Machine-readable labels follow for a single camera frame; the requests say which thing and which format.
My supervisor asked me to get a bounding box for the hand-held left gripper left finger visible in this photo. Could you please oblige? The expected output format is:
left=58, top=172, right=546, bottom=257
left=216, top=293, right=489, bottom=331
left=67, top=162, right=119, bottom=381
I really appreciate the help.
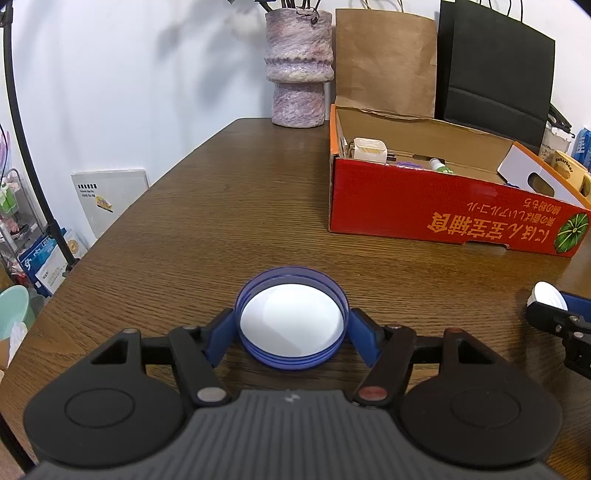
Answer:
left=88, top=308, right=241, bottom=409

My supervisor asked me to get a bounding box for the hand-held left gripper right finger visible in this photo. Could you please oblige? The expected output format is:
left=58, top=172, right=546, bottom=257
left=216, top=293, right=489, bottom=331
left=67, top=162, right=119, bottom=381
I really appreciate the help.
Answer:
left=344, top=308, right=502, bottom=409

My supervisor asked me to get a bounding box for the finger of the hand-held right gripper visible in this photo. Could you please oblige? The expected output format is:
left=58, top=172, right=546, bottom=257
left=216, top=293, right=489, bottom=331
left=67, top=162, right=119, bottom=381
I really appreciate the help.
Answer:
left=556, top=291, right=591, bottom=319
left=525, top=300, right=585, bottom=334

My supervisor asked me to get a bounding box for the small white cap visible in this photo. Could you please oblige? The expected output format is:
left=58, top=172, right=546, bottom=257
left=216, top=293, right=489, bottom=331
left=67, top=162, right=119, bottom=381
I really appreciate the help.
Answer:
left=531, top=281, right=570, bottom=312

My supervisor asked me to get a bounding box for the wide blue lid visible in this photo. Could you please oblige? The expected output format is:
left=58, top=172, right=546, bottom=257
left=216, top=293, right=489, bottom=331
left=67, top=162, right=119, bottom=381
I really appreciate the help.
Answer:
left=235, top=264, right=349, bottom=371

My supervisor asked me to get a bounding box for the red cardboard box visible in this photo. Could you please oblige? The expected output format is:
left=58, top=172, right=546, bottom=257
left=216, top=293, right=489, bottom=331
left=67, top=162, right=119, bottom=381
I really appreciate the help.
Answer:
left=329, top=104, right=591, bottom=258

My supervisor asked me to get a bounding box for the green spray bottle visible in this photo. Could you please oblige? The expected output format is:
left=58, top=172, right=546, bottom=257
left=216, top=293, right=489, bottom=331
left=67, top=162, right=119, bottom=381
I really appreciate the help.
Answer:
left=413, top=154, right=455, bottom=175

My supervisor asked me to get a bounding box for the beige charger plug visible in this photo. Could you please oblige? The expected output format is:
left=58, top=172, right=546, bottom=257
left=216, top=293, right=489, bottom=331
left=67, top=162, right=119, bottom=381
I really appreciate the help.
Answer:
left=353, top=137, right=398, bottom=164

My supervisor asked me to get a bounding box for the yellow bear mug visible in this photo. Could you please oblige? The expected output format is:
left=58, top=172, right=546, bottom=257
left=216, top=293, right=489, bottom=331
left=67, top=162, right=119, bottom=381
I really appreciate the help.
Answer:
left=551, top=150, right=591, bottom=192

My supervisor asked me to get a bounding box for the blue drink can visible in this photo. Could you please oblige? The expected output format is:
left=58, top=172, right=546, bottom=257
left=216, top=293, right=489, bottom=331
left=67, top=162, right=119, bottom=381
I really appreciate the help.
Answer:
left=573, top=129, right=591, bottom=168

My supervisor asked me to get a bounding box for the clear jar with black lid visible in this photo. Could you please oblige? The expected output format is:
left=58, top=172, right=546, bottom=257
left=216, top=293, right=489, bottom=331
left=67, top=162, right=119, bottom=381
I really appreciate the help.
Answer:
left=539, top=104, right=575, bottom=160

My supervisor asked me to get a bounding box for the black studio light stand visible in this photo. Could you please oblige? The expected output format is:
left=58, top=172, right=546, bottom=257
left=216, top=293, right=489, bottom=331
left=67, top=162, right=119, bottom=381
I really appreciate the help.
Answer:
left=0, top=0, right=80, bottom=274

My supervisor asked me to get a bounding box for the white packet with gold circle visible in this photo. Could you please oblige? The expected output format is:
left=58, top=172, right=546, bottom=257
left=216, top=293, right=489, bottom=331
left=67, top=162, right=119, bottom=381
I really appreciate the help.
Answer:
left=62, top=228, right=88, bottom=259

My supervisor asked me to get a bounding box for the white flat carton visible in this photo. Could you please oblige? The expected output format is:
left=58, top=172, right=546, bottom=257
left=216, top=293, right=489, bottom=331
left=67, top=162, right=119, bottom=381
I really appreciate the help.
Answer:
left=71, top=169, right=150, bottom=239

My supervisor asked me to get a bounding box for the blue white packet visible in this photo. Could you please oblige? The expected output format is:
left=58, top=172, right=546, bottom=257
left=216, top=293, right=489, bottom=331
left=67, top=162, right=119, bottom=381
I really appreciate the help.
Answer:
left=21, top=235, right=70, bottom=296

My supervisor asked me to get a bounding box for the mint green bin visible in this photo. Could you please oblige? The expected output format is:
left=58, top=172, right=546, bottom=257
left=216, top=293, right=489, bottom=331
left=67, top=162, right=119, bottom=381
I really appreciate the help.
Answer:
left=0, top=285, right=35, bottom=370

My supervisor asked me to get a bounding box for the metal storage rack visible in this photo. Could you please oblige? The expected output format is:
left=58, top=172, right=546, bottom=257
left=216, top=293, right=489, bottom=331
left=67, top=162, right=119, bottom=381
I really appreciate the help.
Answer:
left=0, top=168, right=51, bottom=264

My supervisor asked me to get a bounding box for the black paper bag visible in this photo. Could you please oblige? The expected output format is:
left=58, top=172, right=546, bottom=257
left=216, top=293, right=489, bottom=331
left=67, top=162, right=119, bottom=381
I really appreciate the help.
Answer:
left=434, top=0, right=557, bottom=155

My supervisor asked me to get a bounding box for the mottled purple ceramic vase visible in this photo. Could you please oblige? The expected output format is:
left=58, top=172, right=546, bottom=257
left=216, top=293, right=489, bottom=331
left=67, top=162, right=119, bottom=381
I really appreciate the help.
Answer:
left=264, top=9, right=334, bottom=127

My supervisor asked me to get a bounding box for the brown paper bag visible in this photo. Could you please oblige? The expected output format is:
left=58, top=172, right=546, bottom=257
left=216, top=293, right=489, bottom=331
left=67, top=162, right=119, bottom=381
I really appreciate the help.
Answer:
left=335, top=0, right=438, bottom=118

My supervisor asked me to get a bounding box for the bunch of dried roses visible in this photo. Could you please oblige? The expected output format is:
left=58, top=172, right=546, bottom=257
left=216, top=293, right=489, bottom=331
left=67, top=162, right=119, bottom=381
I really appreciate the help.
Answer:
left=226, top=0, right=324, bottom=24

